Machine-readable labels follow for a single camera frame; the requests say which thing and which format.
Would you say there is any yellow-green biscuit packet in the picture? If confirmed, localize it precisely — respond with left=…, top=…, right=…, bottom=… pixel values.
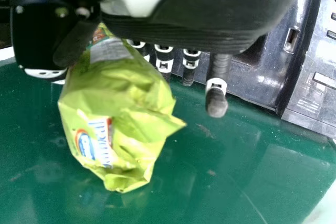
left=57, top=22, right=187, bottom=194

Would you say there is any black oven with glass door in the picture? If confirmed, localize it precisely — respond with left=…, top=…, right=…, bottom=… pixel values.
left=143, top=0, right=336, bottom=140

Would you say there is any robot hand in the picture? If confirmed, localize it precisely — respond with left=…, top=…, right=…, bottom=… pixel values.
left=10, top=0, right=307, bottom=119

